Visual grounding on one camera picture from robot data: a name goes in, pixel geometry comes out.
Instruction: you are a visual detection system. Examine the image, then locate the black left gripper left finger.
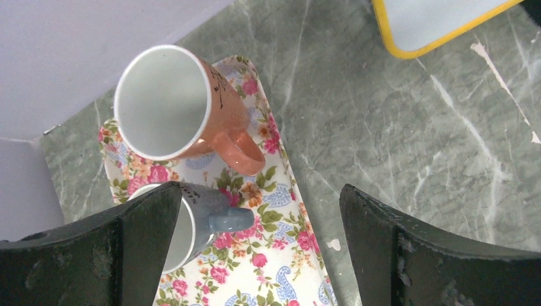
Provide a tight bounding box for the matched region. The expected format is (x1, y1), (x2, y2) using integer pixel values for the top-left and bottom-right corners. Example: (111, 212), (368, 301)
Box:
(1, 182), (182, 305)

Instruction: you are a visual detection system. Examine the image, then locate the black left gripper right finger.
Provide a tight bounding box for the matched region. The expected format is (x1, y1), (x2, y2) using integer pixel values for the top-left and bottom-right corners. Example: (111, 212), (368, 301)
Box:
(339, 184), (540, 305)

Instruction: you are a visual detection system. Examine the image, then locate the small light blue mug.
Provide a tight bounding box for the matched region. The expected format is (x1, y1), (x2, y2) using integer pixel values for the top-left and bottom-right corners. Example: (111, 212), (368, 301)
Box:
(126, 181), (256, 275)

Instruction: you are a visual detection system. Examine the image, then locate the floral serving tray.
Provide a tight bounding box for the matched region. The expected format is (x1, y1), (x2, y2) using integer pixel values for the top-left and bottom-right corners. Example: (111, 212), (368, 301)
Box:
(98, 56), (337, 305)

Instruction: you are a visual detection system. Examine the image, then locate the orange floral mug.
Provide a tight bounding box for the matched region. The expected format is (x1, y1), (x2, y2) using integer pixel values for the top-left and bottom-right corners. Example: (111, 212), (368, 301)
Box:
(114, 45), (266, 176)

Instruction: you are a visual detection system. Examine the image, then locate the yellow framed whiteboard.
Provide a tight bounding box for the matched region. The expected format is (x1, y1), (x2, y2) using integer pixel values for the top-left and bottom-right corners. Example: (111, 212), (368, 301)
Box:
(371, 0), (521, 59)

